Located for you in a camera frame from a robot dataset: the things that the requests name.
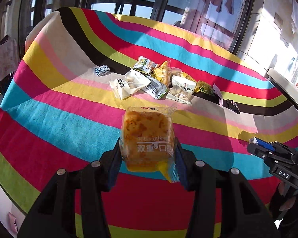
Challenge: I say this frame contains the white nut packet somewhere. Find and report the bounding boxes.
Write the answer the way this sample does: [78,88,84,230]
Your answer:
[109,69,151,100]
[166,76,196,105]

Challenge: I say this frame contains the blue white candy packet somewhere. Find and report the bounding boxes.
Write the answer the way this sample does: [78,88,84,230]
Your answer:
[94,64,110,76]

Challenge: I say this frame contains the green white snack packet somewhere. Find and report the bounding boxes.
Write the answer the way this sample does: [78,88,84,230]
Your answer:
[133,56,159,74]

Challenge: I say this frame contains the small orange bread packet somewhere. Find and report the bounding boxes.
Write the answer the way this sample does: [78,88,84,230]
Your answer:
[151,60,171,87]

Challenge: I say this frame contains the right hand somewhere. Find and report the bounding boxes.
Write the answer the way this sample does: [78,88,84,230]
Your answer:
[278,182,296,212]

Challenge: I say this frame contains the pale pink snack packet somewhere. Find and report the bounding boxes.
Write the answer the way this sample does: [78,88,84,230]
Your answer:
[213,83,223,106]

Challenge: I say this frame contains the striped colourful tablecloth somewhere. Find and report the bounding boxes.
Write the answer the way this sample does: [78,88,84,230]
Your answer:
[0,6,298,238]

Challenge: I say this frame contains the green pea snack packet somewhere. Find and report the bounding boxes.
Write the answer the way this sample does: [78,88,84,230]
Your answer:
[195,81,214,96]

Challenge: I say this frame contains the black snack packet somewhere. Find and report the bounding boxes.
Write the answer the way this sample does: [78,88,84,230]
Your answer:
[226,98,240,114]

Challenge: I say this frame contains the yellow cake packet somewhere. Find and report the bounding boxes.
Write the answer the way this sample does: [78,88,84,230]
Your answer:
[170,67,197,83]

